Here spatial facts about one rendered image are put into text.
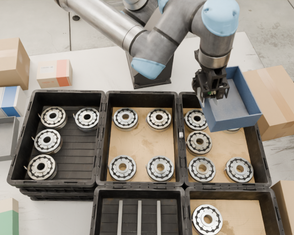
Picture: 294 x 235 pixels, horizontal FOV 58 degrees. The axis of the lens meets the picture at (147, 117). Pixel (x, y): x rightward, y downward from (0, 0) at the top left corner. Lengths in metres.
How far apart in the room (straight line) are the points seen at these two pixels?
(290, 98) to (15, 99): 1.25
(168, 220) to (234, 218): 0.23
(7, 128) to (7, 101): 0.13
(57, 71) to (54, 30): 1.52
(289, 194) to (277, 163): 0.29
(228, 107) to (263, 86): 0.43
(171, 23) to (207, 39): 0.09
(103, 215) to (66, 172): 0.22
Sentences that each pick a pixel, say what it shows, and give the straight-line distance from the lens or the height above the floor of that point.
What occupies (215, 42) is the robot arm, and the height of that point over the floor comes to 1.41.
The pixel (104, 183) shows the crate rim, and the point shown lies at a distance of 0.93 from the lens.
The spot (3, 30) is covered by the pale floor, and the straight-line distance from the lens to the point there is 3.12.
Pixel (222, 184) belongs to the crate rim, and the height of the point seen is 0.93.
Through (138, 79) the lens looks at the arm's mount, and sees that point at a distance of 1.36.
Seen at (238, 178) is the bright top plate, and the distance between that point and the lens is 1.06.
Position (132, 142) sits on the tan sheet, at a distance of 1.09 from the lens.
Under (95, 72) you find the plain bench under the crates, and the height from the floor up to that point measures 0.70.
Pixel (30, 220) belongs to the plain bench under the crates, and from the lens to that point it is 1.21.
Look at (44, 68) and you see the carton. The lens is 1.48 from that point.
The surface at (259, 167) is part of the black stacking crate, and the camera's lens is 1.07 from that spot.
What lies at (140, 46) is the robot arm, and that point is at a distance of 0.65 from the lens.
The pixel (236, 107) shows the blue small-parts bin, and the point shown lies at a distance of 0.94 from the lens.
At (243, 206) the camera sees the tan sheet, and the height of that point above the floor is 0.83.
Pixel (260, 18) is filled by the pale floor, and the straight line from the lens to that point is 3.21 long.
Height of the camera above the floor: 1.81
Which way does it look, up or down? 58 degrees down
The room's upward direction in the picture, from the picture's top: 2 degrees clockwise
